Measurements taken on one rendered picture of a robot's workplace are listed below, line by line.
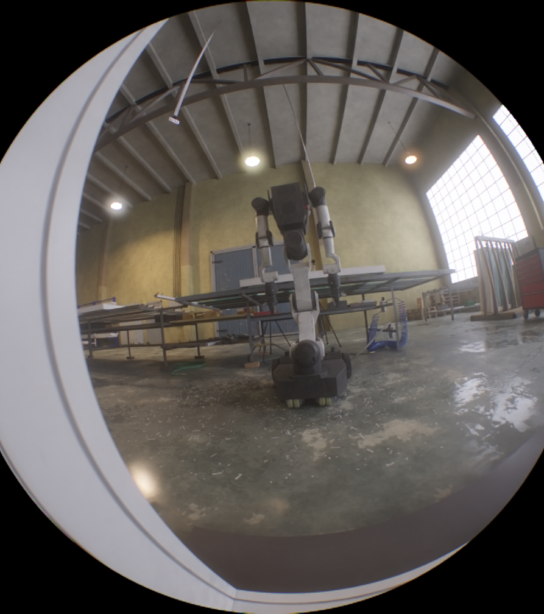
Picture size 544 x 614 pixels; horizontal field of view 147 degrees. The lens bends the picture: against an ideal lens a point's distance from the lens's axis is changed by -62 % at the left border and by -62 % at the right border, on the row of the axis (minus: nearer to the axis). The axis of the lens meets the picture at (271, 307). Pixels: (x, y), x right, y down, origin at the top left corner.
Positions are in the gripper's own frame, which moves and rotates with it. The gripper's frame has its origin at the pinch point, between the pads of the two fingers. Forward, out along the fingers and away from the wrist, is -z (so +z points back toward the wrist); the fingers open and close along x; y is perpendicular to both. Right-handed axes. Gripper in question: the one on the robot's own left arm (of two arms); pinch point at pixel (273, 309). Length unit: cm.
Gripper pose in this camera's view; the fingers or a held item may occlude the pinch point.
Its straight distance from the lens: 149.5
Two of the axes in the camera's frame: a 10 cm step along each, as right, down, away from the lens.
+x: 1.9, -1.3, 9.7
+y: -9.7, 1.2, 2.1
